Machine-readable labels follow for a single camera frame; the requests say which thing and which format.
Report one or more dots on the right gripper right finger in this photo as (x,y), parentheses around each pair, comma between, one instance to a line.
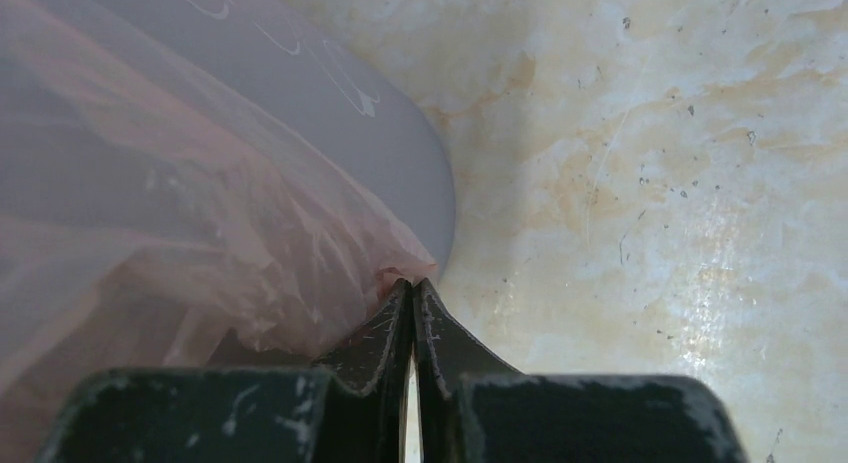
(475,407)

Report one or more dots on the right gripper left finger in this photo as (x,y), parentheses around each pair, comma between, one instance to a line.
(348,406)

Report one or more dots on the grey plastic trash bin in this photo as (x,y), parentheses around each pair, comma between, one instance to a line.
(273,56)

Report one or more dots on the translucent pink trash bag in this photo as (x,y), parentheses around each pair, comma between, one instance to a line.
(153,217)

